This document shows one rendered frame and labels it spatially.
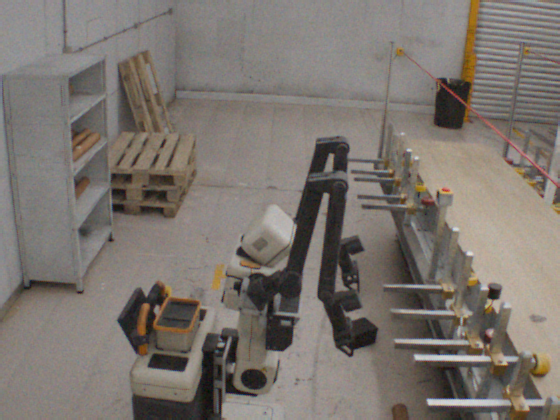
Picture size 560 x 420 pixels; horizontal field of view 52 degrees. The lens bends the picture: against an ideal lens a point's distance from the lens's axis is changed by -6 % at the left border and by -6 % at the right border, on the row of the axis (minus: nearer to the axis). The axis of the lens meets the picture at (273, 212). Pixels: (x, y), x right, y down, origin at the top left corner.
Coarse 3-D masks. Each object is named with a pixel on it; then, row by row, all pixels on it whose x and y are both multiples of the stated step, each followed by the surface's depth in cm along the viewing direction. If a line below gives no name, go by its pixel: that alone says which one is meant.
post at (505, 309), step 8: (504, 304) 209; (504, 312) 209; (496, 320) 214; (504, 320) 210; (496, 328) 213; (504, 328) 212; (496, 336) 213; (496, 344) 214; (496, 352) 216; (488, 368) 219; (488, 376) 220; (480, 384) 224; (488, 384) 222; (480, 392) 224; (488, 392) 223
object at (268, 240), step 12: (264, 216) 219; (276, 216) 220; (252, 228) 219; (264, 228) 212; (276, 228) 213; (288, 228) 221; (252, 240) 214; (264, 240) 214; (276, 240) 213; (288, 240) 214; (252, 252) 215; (264, 252) 215; (276, 252) 214; (288, 252) 214; (264, 264) 217; (276, 264) 217
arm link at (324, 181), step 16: (320, 176) 191; (336, 176) 188; (320, 192) 189; (304, 208) 192; (304, 224) 194; (304, 240) 196; (288, 256) 201; (304, 256) 199; (288, 272) 199; (288, 288) 201
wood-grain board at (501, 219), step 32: (448, 160) 457; (480, 160) 463; (480, 192) 396; (512, 192) 399; (448, 224) 343; (480, 224) 345; (512, 224) 348; (544, 224) 350; (480, 256) 306; (512, 256) 308; (544, 256) 310; (512, 288) 276; (544, 288) 277; (512, 320) 250; (544, 352) 229; (544, 384) 209
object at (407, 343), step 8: (400, 344) 240; (408, 344) 240; (416, 344) 240; (424, 344) 240; (432, 344) 240; (440, 344) 240; (448, 344) 240; (456, 344) 240; (464, 344) 240; (488, 344) 240
